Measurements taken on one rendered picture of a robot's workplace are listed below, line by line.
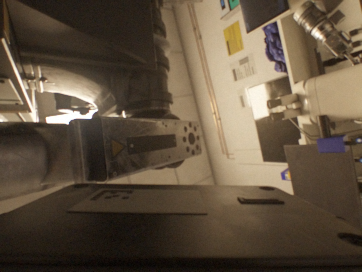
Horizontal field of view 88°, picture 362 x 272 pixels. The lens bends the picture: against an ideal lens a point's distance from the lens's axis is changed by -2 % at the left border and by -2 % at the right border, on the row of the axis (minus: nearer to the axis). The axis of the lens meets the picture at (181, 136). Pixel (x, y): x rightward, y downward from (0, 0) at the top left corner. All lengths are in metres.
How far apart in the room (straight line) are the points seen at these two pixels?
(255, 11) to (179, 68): 1.55
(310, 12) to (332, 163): 0.76
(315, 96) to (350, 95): 0.11
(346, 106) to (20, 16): 0.93
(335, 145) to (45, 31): 0.94
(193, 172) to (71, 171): 2.43
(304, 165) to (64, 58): 1.30
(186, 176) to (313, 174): 1.61
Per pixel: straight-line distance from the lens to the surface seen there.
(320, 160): 1.33
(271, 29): 1.72
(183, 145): 0.37
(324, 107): 0.95
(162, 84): 0.45
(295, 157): 1.39
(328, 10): 1.03
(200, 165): 2.72
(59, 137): 0.27
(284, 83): 1.72
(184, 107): 2.64
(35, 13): 0.27
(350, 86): 0.93
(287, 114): 0.99
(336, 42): 0.96
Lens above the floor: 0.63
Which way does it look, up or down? 55 degrees up
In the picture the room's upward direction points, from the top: 99 degrees counter-clockwise
